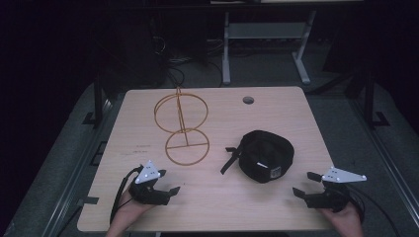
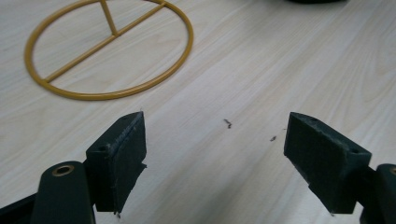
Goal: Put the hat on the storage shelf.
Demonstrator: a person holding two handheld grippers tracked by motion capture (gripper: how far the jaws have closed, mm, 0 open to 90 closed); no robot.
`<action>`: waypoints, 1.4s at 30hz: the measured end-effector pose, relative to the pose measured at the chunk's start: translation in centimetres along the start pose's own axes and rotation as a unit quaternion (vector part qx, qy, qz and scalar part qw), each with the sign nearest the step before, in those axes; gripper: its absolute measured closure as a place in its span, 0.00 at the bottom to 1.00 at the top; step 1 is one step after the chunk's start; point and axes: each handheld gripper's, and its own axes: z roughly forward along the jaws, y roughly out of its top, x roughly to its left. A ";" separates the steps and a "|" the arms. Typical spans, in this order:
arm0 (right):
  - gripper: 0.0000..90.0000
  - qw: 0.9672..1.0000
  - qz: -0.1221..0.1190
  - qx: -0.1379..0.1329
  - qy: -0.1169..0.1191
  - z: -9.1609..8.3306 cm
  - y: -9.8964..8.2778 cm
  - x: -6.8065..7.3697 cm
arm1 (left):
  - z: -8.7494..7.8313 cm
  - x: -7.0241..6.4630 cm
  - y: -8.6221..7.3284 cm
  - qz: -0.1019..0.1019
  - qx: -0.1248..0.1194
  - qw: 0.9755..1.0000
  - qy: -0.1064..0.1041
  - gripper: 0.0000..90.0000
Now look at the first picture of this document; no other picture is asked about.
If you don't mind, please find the person's left hand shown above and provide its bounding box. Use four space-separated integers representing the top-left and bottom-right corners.
115 189 156 222

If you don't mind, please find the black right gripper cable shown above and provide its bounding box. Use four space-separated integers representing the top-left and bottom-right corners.
342 183 401 237

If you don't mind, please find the bundle of floor cables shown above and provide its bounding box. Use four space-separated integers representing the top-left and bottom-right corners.
150 34 225 89

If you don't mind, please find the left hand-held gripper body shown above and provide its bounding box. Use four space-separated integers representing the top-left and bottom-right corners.
127 159 173 206

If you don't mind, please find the grey metal desk frame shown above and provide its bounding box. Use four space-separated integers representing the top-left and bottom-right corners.
221 9 318 86

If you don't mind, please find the person's right hand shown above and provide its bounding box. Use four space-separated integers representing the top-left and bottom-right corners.
319 200 364 231

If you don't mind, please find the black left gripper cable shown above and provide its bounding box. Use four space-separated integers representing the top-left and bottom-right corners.
109 165 144 227

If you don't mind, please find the black metal stand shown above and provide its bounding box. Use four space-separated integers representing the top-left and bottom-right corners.
361 70 391 130
81 72 111 128

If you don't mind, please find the gold wire hat stand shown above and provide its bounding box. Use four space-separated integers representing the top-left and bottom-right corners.
153 86 211 167

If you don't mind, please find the black cap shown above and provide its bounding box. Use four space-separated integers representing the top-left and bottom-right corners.
219 129 295 185

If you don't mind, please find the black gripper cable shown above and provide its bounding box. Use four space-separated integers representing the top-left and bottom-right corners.
109 165 144 227
342 183 401 237

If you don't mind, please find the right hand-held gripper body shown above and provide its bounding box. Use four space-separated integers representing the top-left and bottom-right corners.
305 166 368 213

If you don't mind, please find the aluminium rail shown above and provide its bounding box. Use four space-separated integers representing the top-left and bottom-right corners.
349 98 419 228
41 97 117 237

